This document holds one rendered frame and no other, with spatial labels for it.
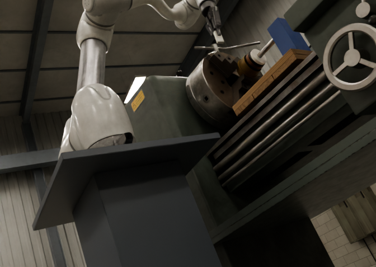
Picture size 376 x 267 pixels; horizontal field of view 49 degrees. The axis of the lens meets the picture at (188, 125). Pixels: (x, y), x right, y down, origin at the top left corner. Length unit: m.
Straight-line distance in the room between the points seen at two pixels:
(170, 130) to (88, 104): 0.43
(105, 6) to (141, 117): 0.46
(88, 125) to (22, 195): 11.13
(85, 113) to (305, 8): 0.67
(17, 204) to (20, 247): 1.21
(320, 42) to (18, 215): 11.34
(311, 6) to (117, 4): 0.86
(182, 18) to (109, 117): 1.02
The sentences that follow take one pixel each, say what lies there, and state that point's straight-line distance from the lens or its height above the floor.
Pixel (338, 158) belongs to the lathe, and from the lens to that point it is 1.05.
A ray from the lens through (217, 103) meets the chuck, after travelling 1.56.
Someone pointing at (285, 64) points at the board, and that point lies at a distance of 1.29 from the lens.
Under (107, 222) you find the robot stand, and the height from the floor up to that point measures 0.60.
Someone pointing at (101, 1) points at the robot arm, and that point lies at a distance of 1.69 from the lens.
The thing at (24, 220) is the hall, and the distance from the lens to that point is 12.03.
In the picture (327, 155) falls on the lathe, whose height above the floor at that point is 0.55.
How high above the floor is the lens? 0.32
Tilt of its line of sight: 24 degrees up
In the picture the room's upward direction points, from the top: 24 degrees counter-clockwise
